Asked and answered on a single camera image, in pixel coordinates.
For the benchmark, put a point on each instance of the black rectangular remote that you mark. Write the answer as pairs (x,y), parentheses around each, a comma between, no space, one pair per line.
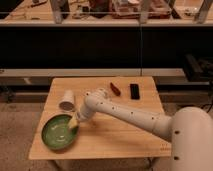
(134,89)

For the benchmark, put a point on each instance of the dark shelf unit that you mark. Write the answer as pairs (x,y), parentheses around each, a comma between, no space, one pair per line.
(169,40)

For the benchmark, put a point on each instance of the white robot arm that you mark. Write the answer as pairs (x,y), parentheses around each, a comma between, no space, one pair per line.
(189,130)

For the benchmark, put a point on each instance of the wooden table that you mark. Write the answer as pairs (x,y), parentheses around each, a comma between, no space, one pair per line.
(103,137)

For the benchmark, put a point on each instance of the white paper cup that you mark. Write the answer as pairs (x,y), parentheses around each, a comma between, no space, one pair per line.
(67,102)

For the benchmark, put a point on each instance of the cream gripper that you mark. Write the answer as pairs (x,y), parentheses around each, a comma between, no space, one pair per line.
(74,121)

